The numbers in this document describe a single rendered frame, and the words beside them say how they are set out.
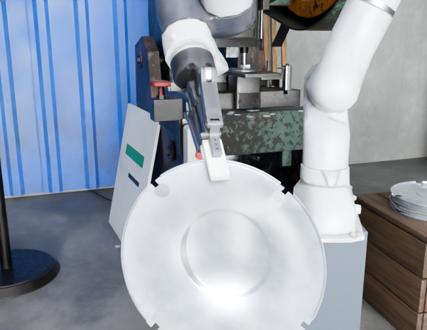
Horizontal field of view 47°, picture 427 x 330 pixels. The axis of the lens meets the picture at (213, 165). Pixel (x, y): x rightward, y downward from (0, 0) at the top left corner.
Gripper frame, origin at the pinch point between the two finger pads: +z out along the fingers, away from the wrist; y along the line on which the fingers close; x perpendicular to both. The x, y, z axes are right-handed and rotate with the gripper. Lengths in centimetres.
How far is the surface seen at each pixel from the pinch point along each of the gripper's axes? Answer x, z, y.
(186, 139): 16, -45, -63
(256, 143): 44, -49, -73
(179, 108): 15, -56, -62
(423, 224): 81, -7, -55
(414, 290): 76, 10, -64
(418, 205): 82, -12, -55
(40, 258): -31, -38, -137
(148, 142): 13, -72, -106
